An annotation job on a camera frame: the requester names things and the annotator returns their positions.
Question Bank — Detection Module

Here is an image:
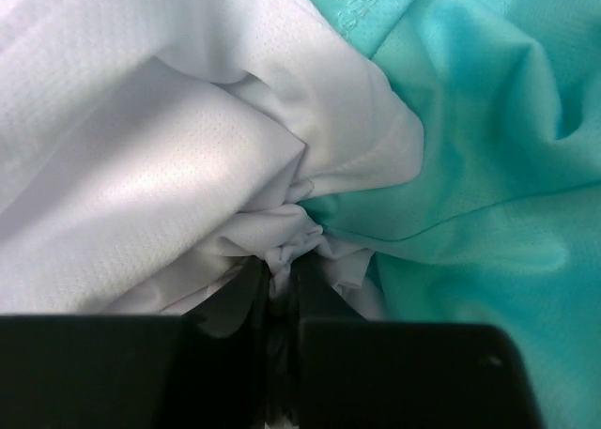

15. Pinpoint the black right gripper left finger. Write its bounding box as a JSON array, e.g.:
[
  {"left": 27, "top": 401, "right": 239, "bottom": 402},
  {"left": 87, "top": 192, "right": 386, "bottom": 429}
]
[{"left": 1, "top": 258, "right": 270, "bottom": 428}]

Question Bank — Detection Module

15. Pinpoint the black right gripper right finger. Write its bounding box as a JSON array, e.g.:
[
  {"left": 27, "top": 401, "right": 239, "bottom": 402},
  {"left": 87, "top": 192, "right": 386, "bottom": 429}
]
[{"left": 293, "top": 255, "right": 544, "bottom": 428}]

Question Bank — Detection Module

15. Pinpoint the teal t shirt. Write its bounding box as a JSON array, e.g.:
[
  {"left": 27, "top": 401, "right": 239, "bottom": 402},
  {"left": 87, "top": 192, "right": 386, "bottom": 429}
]
[{"left": 304, "top": 0, "right": 600, "bottom": 428}]

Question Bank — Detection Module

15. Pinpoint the white t shirt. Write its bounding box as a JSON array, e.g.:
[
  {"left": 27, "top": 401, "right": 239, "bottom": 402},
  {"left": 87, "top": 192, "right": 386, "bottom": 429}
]
[{"left": 1, "top": 0, "right": 424, "bottom": 314}]

